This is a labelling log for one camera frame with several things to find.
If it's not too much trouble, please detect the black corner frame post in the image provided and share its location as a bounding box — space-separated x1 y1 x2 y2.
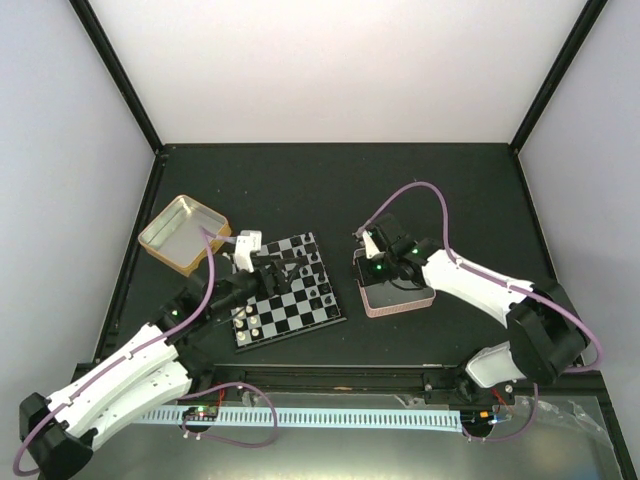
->
69 0 164 154
509 0 608 154

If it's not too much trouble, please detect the left black corner frame post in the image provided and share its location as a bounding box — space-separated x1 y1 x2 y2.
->
69 0 164 154

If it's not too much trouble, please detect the purple cable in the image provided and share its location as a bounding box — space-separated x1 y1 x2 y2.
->
12 227 279 476
354 181 604 444

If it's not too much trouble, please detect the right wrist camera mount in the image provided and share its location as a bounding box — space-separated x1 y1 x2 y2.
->
360 229 384 260

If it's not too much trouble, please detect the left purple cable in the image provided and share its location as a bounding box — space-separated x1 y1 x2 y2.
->
12 227 279 476

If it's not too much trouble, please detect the white chess piece row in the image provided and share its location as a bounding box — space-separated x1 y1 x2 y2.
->
232 305 262 348

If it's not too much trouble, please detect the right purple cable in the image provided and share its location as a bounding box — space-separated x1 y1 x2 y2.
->
354 181 604 444

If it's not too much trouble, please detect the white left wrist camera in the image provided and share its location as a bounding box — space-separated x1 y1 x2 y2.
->
234 230 262 273

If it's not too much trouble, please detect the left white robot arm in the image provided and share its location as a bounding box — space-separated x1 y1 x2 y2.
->
13 255 306 479

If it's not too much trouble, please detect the black and silver chessboard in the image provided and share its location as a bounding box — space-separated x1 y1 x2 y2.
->
234 231 346 353

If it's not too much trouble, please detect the gold metal tin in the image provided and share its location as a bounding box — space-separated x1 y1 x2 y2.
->
138 194 232 277

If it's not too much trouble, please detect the pink tray of black pieces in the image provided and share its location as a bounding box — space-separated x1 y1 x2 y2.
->
352 248 436 318

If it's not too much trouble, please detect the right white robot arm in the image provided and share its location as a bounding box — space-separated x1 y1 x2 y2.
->
355 214 590 403

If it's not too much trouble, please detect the light blue cable duct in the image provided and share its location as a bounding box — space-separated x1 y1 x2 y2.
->
136 405 462 433

